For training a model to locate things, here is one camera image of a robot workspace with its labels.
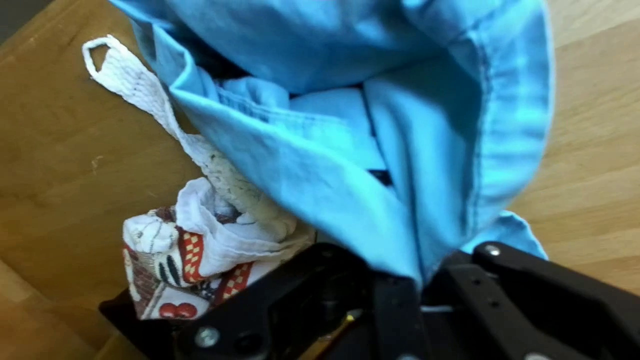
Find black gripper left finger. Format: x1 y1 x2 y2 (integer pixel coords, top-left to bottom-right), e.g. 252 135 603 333
171 240 431 360

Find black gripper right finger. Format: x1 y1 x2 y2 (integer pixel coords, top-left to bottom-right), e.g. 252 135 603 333
424 240 640 360

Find blue fabric sheet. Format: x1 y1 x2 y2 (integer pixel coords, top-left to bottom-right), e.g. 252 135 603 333
108 0 556 288

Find white waffle towel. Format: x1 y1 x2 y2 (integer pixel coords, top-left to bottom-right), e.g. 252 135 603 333
80 32 305 244

